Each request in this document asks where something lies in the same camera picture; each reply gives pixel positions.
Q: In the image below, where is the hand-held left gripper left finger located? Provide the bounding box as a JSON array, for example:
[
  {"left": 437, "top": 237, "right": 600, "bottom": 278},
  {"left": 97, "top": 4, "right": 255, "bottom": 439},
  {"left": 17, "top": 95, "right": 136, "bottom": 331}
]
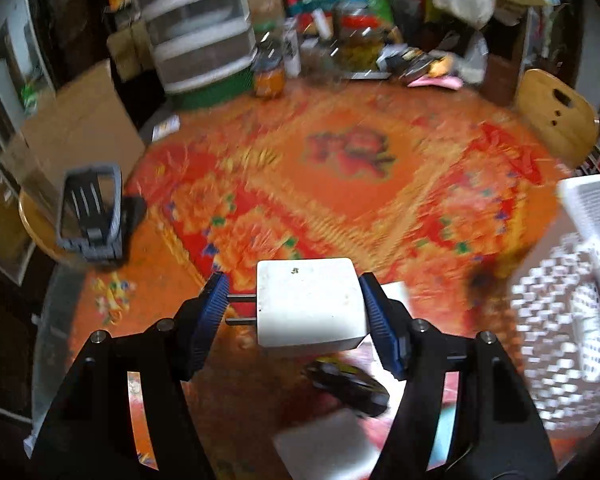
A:
[{"left": 27, "top": 271, "right": 231, "bottom": 480}]

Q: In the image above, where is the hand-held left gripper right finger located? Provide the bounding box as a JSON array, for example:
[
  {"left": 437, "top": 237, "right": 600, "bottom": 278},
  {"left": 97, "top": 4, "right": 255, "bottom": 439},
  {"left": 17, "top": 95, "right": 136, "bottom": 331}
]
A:
[{"left": 357, "top": 273, "right": 562, "bottom": 480}]

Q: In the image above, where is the white charger adapter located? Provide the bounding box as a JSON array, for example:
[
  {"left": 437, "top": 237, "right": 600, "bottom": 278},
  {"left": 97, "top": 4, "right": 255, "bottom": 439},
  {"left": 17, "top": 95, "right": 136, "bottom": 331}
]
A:
[{"left": 224, "top": 258, "right": 368, "bottom": 359}]

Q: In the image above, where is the white plastic basket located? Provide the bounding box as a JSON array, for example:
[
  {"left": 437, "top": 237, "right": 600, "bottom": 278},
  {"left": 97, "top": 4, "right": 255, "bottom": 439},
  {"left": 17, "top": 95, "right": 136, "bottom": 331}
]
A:
[{"left": 510, "top": 175, "right": 600, "bottom": 431}]

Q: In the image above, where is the black oval gadget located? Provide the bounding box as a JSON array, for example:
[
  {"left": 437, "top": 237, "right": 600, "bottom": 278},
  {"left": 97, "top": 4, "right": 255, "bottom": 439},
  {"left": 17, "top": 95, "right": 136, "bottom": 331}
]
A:
[{"left": 302, "top": 357, "right": 391, "bottom": 418}]

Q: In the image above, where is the white paper card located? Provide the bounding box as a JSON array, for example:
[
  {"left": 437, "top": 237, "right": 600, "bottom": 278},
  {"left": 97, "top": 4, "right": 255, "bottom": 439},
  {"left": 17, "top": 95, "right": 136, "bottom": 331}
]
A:
[{"left": 272, "top": 407, "right": 381, "bottom": 480}]

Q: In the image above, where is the grey phone stand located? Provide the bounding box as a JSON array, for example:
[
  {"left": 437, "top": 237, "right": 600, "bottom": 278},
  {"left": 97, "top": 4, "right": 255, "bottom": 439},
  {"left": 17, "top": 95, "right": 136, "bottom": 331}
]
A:
[{"left": 55, "top": 162, "right": 148, "bottom": 263}]

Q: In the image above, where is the plain wooden chair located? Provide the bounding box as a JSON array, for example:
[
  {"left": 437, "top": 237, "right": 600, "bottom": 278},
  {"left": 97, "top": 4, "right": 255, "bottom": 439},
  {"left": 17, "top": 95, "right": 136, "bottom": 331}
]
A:
[{"left": 19, "top": 190, "right": 76, "bottom": 266}]

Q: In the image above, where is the open cardboard box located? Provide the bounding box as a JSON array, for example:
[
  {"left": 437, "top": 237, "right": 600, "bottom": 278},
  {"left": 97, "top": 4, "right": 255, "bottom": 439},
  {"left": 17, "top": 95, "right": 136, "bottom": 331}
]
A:
[{"left": 20, "top": 60, "right": 148, "bottom": 186}]

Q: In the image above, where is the small orange jar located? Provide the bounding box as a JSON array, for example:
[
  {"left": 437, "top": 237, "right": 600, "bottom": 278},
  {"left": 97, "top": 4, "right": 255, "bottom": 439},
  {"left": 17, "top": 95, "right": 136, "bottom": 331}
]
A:
[{"left": 252, "top": 57, "right": 286, "bottom": 98}]

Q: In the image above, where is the wooden chair with holes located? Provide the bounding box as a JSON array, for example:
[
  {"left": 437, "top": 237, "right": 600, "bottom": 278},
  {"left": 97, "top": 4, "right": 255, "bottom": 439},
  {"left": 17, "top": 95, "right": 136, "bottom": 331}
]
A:
[{"left": 515, "top": 69, "right": 600, "bottom": 168}]

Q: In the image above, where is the glass pickle jar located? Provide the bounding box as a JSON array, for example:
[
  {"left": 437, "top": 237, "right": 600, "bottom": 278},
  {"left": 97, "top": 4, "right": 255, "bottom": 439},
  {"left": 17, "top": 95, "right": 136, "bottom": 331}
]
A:
[{"left": 337, "top": 10, "right": 387, "bottom": 68}]

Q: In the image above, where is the white stacked drawer tower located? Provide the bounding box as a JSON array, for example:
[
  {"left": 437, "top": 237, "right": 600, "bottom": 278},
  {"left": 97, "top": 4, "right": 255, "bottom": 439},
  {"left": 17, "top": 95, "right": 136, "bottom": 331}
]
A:
[{"left": 132, "top": 0, "right": 258, "bottom": 96}]

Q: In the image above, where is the dark mirrored wardrobe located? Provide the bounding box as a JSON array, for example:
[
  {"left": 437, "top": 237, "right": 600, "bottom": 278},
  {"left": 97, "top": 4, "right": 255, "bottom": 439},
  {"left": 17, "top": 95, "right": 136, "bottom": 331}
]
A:
[{"left": 0, "top": 0, "right": 56, "bottom": 281}]

